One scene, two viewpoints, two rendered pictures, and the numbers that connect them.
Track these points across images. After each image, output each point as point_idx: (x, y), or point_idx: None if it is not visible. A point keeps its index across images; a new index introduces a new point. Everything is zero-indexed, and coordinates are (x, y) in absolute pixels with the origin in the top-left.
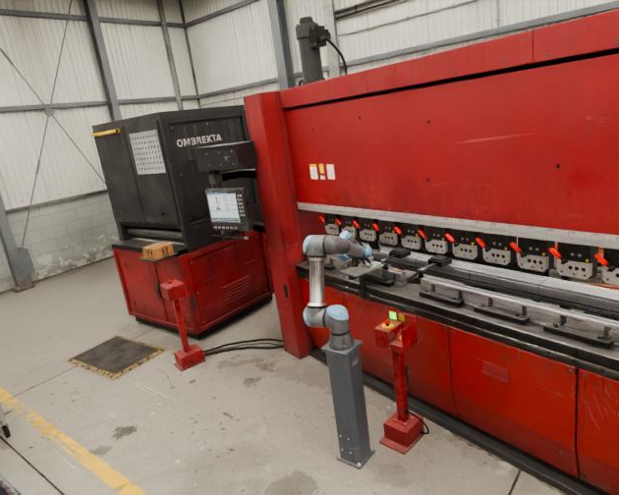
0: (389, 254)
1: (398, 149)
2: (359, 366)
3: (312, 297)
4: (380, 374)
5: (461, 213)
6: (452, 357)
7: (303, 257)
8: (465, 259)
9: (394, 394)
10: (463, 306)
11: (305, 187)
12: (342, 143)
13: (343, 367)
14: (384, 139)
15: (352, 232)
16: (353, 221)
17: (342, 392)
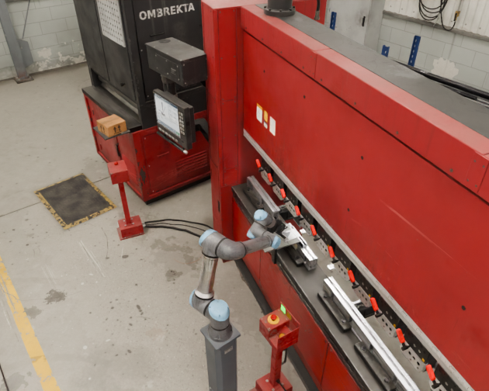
0: None
1: (330, 159)
2: (233, 351)
3: (199, 287)
4: None
5: (367, 264)
6: (326, 365)
7: (241, 180)
8: None
9: None
10: (348, 333)
11: (251, 120)
12: (286, 108)
13: (214, 354)
14: (320, 138)
15: (280, 194)
16: (280, 189)
17: (213, 366)
